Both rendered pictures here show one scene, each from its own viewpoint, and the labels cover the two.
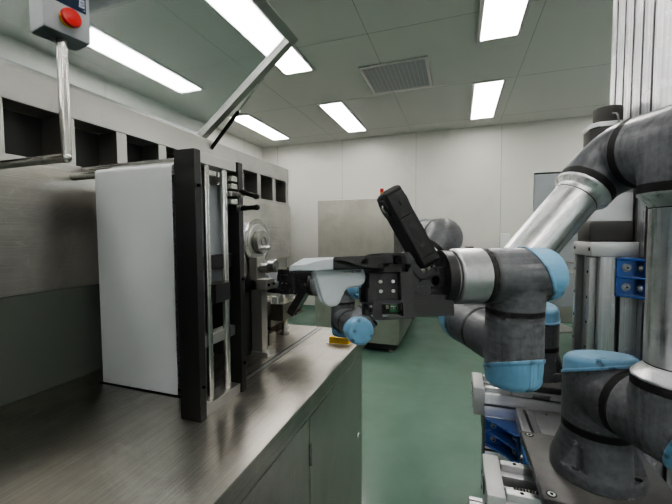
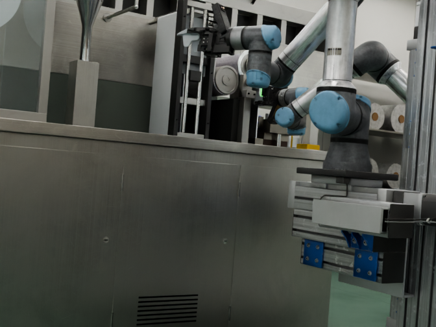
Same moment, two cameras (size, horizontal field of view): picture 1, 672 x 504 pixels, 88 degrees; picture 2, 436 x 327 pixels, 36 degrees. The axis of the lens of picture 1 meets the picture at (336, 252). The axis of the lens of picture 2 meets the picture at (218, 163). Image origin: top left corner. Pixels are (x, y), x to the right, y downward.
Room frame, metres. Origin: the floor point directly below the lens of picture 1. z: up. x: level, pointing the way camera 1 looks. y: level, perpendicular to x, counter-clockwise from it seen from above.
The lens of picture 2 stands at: (-1.24, -1.48, 0.80)
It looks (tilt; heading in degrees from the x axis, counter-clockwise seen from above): 0 degrees down; 38
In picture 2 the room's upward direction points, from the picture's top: 4 degrees clockwise
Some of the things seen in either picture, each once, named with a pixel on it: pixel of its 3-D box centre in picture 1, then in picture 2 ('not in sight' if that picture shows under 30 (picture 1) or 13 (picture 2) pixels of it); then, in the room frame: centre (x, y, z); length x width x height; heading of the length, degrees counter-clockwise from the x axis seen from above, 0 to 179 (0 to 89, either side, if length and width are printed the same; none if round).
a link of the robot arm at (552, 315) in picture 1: (536, 322); not in sight; (1.12, -0.65, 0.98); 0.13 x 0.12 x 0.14; 14
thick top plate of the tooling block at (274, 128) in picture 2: (246, 305); (258, 127); (1.35, 0.35, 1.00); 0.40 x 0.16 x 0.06; 71
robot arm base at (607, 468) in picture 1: (596, 445); (348, 154); (0.65, -0.49, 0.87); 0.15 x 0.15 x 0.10
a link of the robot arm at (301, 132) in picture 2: (344, 319); (295, 121); (1.08, -0.03, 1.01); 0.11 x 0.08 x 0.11; 14
